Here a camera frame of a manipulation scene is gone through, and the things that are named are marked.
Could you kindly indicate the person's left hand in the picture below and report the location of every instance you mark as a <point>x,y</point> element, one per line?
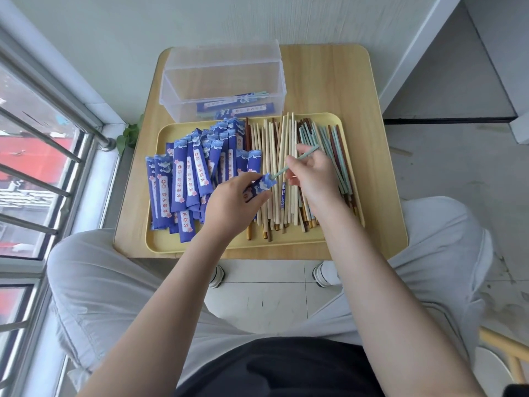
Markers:
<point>225,208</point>

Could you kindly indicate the person's right hand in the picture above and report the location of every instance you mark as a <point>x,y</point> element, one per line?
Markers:
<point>316,181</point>

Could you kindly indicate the person's right thumb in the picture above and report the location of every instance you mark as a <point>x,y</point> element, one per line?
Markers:
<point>295,166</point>

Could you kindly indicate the person's left thumb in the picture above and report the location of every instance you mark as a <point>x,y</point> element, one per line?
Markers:
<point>257,200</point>

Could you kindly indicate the teal chopstick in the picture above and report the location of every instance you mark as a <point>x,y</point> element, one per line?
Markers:
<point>289,166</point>

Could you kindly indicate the blue paper chopstick sleeve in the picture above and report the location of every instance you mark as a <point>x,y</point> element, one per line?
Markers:
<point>261,186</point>

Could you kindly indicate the person's left forearm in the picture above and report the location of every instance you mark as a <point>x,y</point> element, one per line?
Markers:
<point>165,322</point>

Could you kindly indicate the person's right forearm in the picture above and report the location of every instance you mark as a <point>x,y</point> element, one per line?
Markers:
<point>384,301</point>

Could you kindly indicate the white chopstick with blue print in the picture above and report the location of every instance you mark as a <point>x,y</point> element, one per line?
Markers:
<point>283,196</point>

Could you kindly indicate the pile of beige wooden chopsticks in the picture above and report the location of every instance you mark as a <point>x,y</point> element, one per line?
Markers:
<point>275,140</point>

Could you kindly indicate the pile of teal and brown chopsticks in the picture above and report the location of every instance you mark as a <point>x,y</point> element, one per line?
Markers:
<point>334,152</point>

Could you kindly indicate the yellow plastic tray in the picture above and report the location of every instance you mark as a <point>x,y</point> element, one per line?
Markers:
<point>231,243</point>

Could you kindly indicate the sleeved chopstick pair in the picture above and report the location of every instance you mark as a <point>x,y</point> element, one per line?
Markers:
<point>252,110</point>
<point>223,102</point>

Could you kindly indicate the pile of blue paper sleeves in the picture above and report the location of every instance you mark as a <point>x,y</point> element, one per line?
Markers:
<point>182,181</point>

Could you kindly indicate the person's left white shoe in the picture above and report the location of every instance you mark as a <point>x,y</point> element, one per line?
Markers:
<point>217,276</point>

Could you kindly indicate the person's white shoe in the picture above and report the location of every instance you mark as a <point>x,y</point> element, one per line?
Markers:
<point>324,274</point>
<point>217,276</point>

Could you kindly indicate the person's right white shoe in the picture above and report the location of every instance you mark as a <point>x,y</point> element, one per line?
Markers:
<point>324,274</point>

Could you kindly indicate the clear plastic storage box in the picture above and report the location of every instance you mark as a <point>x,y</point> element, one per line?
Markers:
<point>215,74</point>

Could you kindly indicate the green plant leaves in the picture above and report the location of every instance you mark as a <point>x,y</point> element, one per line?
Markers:
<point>129,136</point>

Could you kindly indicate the black shirt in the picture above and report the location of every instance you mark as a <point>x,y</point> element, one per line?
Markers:
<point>281,367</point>

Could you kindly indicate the light grey trousers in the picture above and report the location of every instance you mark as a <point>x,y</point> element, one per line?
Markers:
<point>103,293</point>

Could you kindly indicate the metal window railing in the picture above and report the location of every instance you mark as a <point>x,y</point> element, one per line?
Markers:
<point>49,140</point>

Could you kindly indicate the yellow wooden chair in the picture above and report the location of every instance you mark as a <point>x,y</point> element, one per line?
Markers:
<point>502,343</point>

